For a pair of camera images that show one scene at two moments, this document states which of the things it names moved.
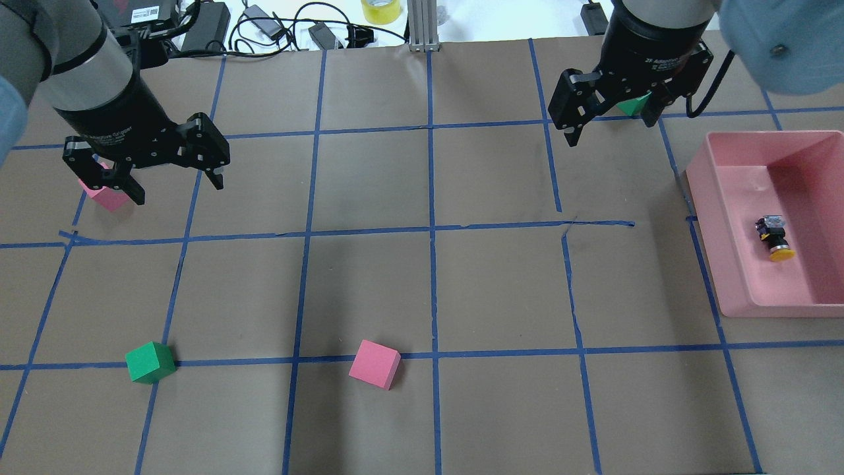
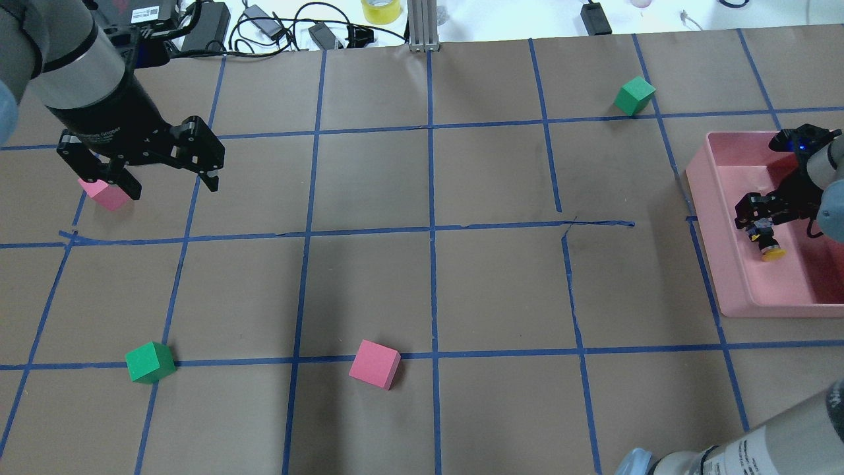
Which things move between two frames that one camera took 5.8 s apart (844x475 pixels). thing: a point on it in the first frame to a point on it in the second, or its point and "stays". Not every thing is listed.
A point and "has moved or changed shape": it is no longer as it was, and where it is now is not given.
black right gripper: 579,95 to 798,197
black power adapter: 210,31 stays
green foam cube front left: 150,362 stays
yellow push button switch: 771,229 has moved or changed shape
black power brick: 595,18 stays
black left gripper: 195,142 stays
